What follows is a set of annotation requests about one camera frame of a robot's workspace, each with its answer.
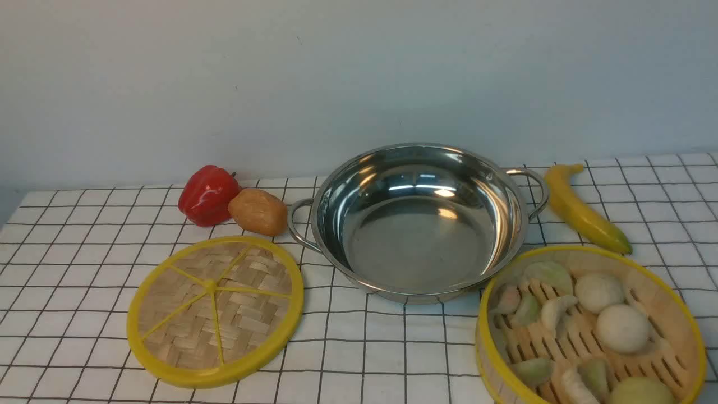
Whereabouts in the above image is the bamboo steamer basket yellow rim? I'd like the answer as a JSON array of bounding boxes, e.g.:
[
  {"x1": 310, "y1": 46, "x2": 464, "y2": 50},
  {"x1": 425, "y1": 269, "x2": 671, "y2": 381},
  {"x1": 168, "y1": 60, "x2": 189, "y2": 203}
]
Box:
[{"x1": 475, "y1": 245, "x2": 707, "y2": 403}]

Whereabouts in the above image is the green dumpling left centre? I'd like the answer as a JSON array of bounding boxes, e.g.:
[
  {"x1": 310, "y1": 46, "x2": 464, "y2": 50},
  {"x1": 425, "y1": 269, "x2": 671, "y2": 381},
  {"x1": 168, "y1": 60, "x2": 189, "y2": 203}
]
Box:
[{"x1": 510, "y1": 295, "x2": 541, "y2": 328}]

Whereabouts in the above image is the green dumpling lower left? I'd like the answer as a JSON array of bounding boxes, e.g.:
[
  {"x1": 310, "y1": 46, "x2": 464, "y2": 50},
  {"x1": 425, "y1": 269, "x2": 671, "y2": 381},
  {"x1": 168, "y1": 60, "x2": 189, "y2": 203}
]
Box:
[{"x1": 510, "y1": 357, "x2": 555, "y2": 389}]

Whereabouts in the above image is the green dumpling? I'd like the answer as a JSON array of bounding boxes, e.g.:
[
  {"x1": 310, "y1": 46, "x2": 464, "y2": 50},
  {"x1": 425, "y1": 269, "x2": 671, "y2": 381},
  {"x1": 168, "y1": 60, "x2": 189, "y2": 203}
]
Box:
[
  {"x1": 510, "y1": 357, "x2": 555, "y2": 389},
  {"x1": 578, "y1": 357, "x2": 610, "y2": 403},
  {"x1": 523, "y1": 261, "x2": 574, "y2": 296},
  {"x1": 510, "y1": 295, "x2": 541, "y2": 328}
]

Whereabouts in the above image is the woven bamboo lid yellow frame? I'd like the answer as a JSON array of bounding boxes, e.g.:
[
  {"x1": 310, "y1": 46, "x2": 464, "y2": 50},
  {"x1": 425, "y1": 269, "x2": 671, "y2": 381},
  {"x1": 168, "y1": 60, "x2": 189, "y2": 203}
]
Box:
[{"x1": 126, "y1": 236, "x2": 305, "y2": 389}]

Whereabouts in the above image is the green dumpling top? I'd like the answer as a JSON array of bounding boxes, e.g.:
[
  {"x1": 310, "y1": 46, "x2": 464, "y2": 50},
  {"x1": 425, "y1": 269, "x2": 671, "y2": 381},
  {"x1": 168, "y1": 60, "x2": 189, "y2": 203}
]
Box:
[{"x1": 523, "y1": 261, "x2": 574, "y2": 296}]

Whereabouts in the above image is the white round bun lower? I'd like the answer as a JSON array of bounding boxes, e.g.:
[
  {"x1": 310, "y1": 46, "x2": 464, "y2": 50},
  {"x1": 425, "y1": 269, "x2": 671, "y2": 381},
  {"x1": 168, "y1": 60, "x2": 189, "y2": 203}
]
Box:
[{"x1": 596, "y1": 304, "x2": 651, "y2": 355}]

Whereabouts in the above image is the red bell pepper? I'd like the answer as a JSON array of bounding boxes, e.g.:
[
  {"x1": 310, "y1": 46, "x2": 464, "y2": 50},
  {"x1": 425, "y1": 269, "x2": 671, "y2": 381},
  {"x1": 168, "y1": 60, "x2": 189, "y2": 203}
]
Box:
[{"x1": 178, "y1": 164, "x2": 242, "y2": 227}]

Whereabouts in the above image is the pinkish dumpling far left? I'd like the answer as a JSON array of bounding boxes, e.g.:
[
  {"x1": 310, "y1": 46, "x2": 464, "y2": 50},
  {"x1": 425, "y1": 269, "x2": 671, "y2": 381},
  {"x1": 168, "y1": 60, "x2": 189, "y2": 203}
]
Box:
[{"x1": 490, "y1": 284, "x2": 521, "y2": 315}]

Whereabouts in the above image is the pale green round bun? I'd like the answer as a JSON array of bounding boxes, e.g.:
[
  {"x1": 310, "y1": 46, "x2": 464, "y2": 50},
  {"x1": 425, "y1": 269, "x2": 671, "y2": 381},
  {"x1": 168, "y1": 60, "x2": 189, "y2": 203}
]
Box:
[{"x1": 607, "y1": 378, "x2": 677, "y2": 403}]

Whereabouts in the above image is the brown potato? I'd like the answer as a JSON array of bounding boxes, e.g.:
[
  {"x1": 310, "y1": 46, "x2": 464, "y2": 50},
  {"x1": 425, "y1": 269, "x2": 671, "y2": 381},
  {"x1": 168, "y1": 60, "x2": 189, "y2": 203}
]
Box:
[{"x1": 228, "y1": 187, "x2": 288, "y2": 236}]

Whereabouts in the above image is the stainless steel two-handled pot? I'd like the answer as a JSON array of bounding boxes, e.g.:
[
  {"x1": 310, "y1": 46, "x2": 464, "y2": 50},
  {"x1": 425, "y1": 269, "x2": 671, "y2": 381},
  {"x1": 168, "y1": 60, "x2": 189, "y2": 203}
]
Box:
[{"x1": 287, "y1": 143, "x2": 549, "y2": 304}]

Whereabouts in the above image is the white dumpling centre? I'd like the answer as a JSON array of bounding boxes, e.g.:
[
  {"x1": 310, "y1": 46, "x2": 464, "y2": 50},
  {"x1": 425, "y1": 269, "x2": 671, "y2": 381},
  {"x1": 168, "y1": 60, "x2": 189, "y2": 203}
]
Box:
[{"x1": 540, "y1": 296, "x2": 578, "y2": 333}]

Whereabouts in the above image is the white round bun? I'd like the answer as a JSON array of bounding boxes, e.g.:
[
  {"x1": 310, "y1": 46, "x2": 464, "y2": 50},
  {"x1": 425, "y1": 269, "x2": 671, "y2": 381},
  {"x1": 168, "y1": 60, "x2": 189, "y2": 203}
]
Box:
[
  {"x1": 596, "y1": 304, "x2": 651, "y2": 355},
  {"x1": 575, "y1": 272, "x2": 625, "y2": 314}
]

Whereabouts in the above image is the white round bun upper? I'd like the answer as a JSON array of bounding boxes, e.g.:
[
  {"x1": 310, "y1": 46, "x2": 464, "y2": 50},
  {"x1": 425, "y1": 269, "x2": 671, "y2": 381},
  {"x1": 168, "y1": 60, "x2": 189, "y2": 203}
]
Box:
[{"x1": 575, "y1": 272, "x2": 625, "y2": 314}]

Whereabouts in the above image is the white dumpling bottom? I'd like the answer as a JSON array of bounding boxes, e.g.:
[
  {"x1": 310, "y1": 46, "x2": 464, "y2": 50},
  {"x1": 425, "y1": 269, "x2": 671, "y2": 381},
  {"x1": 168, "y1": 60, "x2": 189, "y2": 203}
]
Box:
[{"x1": 561, "y1": 366, "x2": 600, "y2": 404}]

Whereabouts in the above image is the yellow banana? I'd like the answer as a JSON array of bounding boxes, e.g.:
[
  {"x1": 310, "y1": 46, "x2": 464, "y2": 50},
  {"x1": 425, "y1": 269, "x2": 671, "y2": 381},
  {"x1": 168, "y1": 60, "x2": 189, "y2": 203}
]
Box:
[{"x1": 545, "y1": 164, "x2": 633, "y2": 255}]

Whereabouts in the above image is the white dumpling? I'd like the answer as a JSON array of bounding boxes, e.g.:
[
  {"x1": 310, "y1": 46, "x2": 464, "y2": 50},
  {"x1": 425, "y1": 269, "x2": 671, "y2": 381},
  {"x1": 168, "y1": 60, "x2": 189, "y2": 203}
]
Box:
[
  {"x1": 540, "y1": 296, "x2": 578, "y2": 333},
  {"x1": 561, "y1": 366, "x2": 600, "y2": 404}
]

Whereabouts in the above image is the green dumpling lower centre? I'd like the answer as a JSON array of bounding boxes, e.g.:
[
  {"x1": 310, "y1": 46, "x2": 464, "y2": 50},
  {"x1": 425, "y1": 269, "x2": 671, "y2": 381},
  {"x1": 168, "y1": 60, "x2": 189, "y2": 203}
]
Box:
[{"x1": 578, "y1": 357, "x2": 610, "y2": 403}]

